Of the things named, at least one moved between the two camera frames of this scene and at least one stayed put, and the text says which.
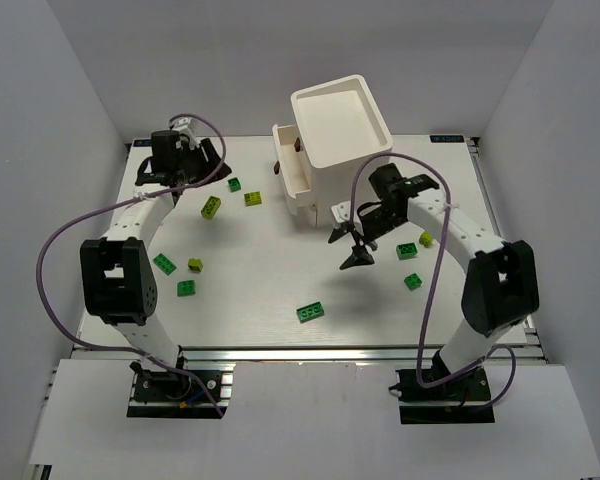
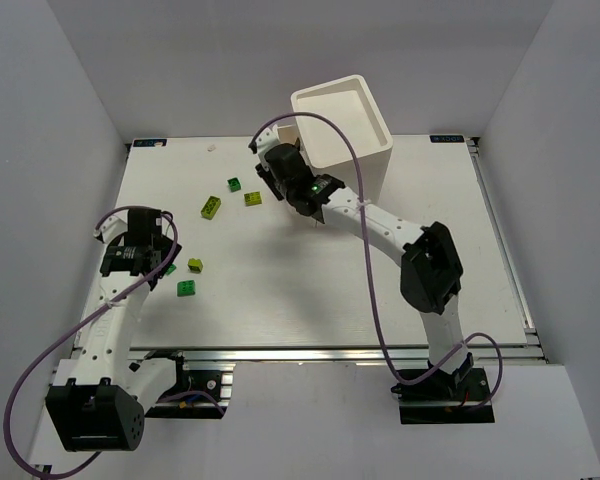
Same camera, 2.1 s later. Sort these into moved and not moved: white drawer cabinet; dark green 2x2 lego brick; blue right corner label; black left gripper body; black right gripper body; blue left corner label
Moved: black right gripper body; black left gripper body
Not moved: blue right corner label; dark green 2x2 lego brick; white drawer cabinet; blue left corner label
